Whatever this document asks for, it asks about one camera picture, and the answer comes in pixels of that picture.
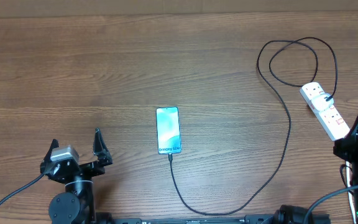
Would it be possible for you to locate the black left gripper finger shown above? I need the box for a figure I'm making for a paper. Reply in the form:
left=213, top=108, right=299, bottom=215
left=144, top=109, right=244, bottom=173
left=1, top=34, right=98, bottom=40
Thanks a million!
left=43, top=139, right=59, bottom=164
left=93, top=128, right=113, bottom=166

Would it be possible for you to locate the blue Galaxy smartphone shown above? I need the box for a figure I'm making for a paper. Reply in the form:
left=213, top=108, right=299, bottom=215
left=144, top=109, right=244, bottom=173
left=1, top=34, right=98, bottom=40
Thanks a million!
left=156, top=107, right=181, bottom=154

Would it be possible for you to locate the black USB charging cable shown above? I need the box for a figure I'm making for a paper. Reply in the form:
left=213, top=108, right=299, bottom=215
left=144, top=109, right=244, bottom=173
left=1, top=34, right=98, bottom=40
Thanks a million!
left=167, top=37, right=339, bottom=217

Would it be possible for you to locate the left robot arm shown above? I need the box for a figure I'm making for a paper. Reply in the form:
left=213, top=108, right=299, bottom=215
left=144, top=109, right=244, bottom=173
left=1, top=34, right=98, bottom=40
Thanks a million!
left=40, top=128, right=113, bottom=224

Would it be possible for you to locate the white USB charger plug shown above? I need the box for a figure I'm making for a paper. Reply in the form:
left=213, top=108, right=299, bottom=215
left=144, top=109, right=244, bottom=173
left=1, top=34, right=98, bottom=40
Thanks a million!
left=310, top=93, right=334, bottom=113

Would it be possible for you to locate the white power strip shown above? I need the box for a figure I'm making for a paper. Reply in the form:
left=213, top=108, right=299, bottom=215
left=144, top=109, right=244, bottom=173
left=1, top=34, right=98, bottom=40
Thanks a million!
left=300, top=82, right=350, bottom=141

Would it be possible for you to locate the brown cardboard backdrop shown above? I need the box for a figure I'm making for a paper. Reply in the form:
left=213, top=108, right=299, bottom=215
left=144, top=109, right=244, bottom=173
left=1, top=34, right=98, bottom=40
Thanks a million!
left=0, top=0, right=358, bottom=18

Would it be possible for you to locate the white power strip cord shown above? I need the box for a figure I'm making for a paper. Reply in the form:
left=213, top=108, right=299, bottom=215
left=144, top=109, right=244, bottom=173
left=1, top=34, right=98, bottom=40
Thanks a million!
left=345, top=161, right=357, bottom=224

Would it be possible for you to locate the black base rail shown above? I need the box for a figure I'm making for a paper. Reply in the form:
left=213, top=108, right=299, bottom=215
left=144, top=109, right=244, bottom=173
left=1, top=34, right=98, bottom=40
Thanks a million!
left=98, top=213, right=332, bottom=224

